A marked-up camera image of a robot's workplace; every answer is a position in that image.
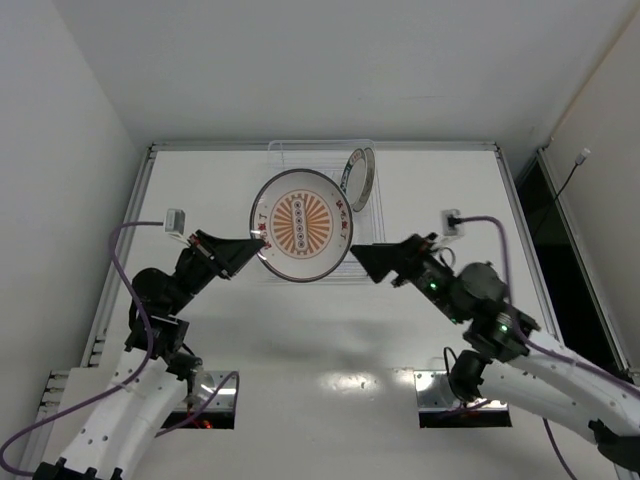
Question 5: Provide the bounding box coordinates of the white plate green cloud motif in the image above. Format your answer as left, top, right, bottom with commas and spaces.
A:
348, 147, 376, 212

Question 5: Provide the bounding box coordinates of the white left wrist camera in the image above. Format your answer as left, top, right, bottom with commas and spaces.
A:
163, 208, 186, 238

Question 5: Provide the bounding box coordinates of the green ring lettered plate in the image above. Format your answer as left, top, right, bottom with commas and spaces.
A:
340, 148, 367, 195

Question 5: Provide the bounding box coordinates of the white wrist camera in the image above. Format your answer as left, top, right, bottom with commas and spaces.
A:
163, 208, 186, 238
441, 209, 464, 237

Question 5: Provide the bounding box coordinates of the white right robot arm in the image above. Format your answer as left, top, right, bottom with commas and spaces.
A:
350, 234, 639, 472

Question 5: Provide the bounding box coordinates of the white wire dish rack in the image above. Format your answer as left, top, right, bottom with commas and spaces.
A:
257, 138, 390, 284

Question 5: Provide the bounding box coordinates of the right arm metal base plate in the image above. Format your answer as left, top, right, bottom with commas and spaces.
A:
414, 370, 509, 414

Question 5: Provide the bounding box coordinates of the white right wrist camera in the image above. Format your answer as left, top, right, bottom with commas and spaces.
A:
441, 209, 464, 237

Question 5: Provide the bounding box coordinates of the black wall cable white plug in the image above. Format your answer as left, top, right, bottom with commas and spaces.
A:
532, 148, 591, 240

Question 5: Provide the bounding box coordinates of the orange sunburst plate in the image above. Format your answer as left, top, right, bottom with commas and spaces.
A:
249, 168, 354, 283

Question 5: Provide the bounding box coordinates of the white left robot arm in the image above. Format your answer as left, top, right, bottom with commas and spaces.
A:
34, 230, 265, 479

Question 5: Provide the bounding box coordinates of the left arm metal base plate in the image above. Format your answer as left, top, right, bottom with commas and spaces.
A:
187, 370, 238, 412

